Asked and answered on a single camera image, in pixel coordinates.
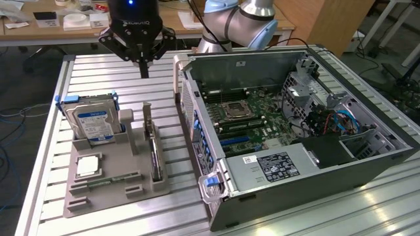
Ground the perforated metal disk bay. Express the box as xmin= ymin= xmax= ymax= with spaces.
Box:
xmin=279 ymin=71 xmax=329 ymax=123

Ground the silver CPU chip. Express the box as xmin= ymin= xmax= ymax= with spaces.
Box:
xmin=75 ymin=156 xmax=101 ymax=178

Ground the green motherboard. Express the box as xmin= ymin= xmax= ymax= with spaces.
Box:
xmin=198 ymin=82 xmax=303 ymax=158

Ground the open black PC case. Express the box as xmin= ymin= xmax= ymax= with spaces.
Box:
xmin=171 ymin=44 xmax=420 ymax=232

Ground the white table frame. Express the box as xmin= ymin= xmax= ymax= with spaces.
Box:
xmin=358 ymin=0 xmax=420 ymax=67

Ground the CPU socket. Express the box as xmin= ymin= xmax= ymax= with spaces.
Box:
xmin=221 ymin=100 xmax=251 ymax=121

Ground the installed RAM stick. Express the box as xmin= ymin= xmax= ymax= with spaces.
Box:
xmin=218 ymin=119 xmax=265 ymax=131

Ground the wooden cabinet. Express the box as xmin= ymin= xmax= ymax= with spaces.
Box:
xmin=273 ymin=0 xmax=377 ymax=57

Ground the graphics card with metal bracket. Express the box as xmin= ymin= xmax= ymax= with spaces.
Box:
xmin=141 ymin=101 xmax=163 ymax=182

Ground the silver slanted disk bay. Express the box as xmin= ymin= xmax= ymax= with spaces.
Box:
xmin=337 ymin=127 xmax=398 ymax=161

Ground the white floor cable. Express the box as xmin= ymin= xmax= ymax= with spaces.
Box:
xmin=0 ymin=102 xmax=51 ymax=118

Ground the white paper stack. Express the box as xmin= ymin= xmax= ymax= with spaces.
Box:
xmin=178 ymin=11 xmax=206 ymax=30

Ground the green RAM stick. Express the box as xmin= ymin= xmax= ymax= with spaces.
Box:
xmin=86 ymin=172 xmax=138 ymax=188

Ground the blue floor cable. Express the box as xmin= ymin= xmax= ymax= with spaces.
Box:
xmin=0 ymin=115 xmax=26 ymax=212

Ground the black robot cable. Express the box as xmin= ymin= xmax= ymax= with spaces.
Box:
xmin=187 ymin=0 xmax=230 ymax=52

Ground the black floor stand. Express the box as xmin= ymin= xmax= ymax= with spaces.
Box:
xmin=379 ymin=61 xmax=420 ymax=109

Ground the red wire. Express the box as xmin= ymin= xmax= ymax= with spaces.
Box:
xmin=322 ymin=114 xmax=333 ymax=135

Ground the grey power supply unit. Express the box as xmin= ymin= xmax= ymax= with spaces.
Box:
xmin=223 ymin=143 xmax=321 ymax=192

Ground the blue expansion slot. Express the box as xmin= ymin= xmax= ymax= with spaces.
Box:
xmin=219 ymin=136 xmax=249 ymax=146

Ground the small white printed box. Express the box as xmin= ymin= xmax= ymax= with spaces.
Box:
xmin=87 ymin=13 xmax=110 ymax=29

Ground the clear plastic bag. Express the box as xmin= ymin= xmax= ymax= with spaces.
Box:
xmin=0 ymin=1 xmax=30 ymax=23

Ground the hard disk in blue caddy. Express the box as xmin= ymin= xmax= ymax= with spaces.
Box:
xmin=53 ymin=90 xmax=126 ymax=146

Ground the black chair base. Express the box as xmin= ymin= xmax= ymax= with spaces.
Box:
xmin=18 ymin=45 xmax=66 ymax=73

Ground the white box with black top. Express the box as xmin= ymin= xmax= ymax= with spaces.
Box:
xmin=31 ymin=11 xmax=59 ymax=28

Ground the thin black cable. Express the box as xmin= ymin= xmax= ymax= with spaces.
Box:
xmin=261 ymin=37 xmax=329 ymax=54

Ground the grey plastic parts rack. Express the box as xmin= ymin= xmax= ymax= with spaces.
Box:
xmin=62 ymin=108 xmax=170 ymax=219

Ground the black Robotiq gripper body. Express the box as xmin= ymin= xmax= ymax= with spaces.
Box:
xmin=107 ymin=0 xmax=163 ymax=67

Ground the blue wire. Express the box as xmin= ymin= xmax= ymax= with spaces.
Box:
xmin=330 ymin=110 xmax=361 ymax=135

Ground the wooden desk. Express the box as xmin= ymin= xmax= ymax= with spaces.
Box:
xmin=0 ymin=0 xmax=295 ymax=47

